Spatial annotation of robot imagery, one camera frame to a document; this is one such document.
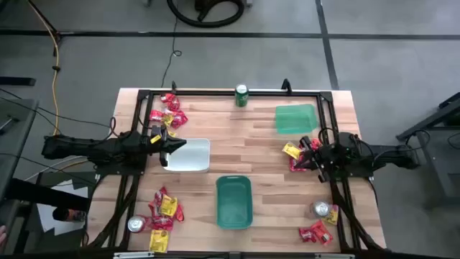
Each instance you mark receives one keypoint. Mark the green Sprite can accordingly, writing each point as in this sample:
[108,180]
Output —
[241,97]

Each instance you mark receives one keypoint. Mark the silver soda can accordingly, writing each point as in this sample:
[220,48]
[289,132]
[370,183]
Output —
[321,208]

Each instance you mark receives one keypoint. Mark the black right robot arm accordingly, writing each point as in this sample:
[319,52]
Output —
[388,156]

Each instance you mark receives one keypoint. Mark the light translucent teal bin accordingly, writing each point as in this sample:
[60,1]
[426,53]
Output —
[296,120]

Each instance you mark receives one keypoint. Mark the dark cylinder with orange label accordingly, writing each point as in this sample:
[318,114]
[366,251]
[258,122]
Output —
[70,214]

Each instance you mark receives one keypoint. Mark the yellow candy pack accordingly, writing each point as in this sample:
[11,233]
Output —
[168,205]
[292,150]
[159,241]
[167,120]
[172,134]
[333,216]

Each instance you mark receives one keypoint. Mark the black aluminium table frame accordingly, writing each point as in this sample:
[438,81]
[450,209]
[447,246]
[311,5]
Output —
[201,93]

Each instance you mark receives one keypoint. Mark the white paper sheet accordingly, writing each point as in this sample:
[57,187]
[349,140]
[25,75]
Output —
[46,216]

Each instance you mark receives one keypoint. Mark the black frame clamp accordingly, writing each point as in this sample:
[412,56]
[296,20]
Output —
[174,86]
[286,85]

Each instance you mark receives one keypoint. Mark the silver metal bracket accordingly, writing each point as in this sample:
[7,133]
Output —
[334,256]
[133,255]

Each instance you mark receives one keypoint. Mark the red Skittles candy pack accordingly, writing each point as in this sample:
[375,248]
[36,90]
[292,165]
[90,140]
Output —
[168,98]
[294,167]
[307,235]
[179,119]
[156,115]
[162,223]
[160,196]
[179,214]
[154,210]

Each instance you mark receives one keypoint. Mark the black beam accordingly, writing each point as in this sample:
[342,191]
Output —
[43,194]

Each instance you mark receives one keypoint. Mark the black floor bar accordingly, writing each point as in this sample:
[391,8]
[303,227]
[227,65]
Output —
[18,81]

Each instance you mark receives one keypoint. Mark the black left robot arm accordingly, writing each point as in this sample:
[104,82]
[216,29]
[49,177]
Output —
[108,149]

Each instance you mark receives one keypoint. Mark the grey desk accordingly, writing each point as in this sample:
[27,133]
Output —
[21,144]

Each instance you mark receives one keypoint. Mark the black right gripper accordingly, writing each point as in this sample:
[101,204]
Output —
[323,160]

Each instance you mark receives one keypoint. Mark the white plastic bin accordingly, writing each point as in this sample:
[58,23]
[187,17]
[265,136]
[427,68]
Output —
[190,156]

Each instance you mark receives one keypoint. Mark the dark teal plastic bin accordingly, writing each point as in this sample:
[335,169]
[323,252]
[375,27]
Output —
[233,205]

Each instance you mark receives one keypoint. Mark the red soda can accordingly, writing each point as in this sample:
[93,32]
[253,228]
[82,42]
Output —
[136,223]

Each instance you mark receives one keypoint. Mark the black metal stand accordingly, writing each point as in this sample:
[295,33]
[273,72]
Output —
[435,169]

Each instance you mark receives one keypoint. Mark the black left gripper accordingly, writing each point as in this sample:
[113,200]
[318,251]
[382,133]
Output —
[158,145]

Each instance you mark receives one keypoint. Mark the person's hand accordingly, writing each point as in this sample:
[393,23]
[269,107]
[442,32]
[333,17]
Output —
[2,237]

